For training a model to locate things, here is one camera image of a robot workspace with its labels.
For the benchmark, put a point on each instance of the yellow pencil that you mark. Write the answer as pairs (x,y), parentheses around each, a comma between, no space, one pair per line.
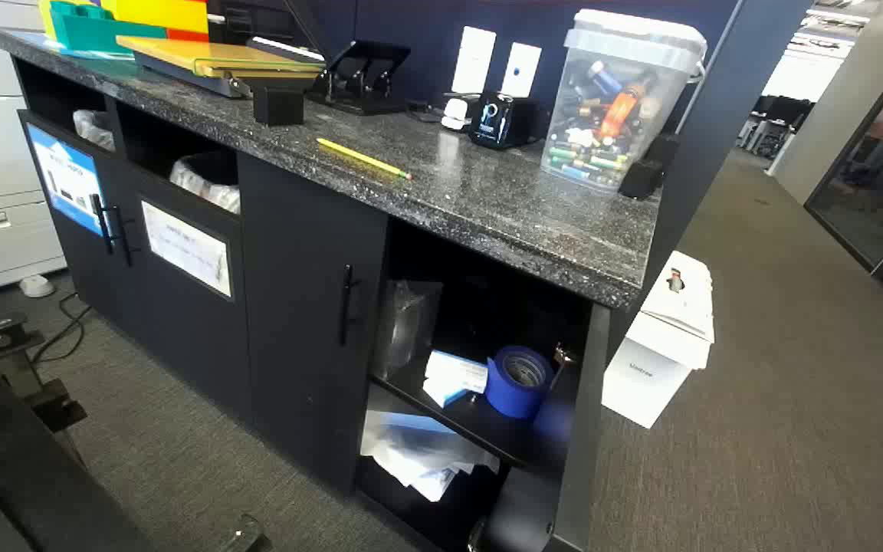
(363,161)

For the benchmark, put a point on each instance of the pile of papers and plastic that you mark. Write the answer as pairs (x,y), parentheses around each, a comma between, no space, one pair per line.
(422,449)

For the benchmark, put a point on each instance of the small black desk object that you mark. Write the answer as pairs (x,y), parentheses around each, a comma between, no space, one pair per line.
(649,168)

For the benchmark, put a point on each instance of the black robot stand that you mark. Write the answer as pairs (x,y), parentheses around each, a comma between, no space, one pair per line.
(13,461)

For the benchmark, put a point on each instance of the black pencil sharpener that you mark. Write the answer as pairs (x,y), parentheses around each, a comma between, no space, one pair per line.
(497,122)

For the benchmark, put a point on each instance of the clear plastic bag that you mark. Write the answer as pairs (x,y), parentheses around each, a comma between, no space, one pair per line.
(407,325)

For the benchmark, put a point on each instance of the blue and white label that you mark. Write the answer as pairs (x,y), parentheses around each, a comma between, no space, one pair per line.
(67,178)

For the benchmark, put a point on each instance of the green plastic tray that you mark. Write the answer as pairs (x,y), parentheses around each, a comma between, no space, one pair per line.
(85,29)

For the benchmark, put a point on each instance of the glass door with dark frame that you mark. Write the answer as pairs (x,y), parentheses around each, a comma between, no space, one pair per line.
(872,171)

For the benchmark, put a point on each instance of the clear plastic lidded container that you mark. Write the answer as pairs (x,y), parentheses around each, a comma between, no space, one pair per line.
(616,101)

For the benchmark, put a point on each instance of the black cabinet granite countertop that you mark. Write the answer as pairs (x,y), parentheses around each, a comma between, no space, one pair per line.
(482,195)

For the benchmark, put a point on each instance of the blue tape roll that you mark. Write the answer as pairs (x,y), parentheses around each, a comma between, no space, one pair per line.
(518,384)

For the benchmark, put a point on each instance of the white paper sheet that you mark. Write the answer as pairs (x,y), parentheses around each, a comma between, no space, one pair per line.
(456,376)

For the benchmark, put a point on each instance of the yellow paper folder stack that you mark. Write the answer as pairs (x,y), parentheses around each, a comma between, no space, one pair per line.
(227,59)

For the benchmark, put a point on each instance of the yellow and red board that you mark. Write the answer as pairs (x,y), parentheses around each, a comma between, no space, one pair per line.
(162,17)

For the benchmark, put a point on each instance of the white trash bag liner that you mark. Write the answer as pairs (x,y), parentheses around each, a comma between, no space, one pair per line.
(206,184)
(92,130)

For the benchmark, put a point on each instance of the small black box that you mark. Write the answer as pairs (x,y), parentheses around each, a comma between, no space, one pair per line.
(279,106)

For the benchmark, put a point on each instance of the white cardboard box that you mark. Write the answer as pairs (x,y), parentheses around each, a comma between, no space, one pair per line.
(661,348)

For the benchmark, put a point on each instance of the black door with blue label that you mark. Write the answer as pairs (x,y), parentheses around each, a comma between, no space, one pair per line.
(59,262)

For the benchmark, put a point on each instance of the metal cabinet hinge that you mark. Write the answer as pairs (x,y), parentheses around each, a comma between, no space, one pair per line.
(567,355)

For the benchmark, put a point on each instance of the white paper label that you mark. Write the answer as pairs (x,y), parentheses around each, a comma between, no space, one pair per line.
(186,249)

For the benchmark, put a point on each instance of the white wall outlet plate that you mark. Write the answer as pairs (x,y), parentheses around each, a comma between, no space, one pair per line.
(523,67)
(474,59)

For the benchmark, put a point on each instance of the black door with white label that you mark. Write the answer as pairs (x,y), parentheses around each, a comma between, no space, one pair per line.
(186,337)

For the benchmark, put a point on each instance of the white round floor foot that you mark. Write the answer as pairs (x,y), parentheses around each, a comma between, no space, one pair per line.
(34,287)

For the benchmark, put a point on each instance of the small white adapter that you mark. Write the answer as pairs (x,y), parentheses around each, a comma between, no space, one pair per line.
(456,113)

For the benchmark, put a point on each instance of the dark office furniture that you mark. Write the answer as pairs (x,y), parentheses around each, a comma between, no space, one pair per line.
(781,122)

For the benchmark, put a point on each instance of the plain black cabinet door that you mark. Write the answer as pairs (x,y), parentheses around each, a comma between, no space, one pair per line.
(291,306)

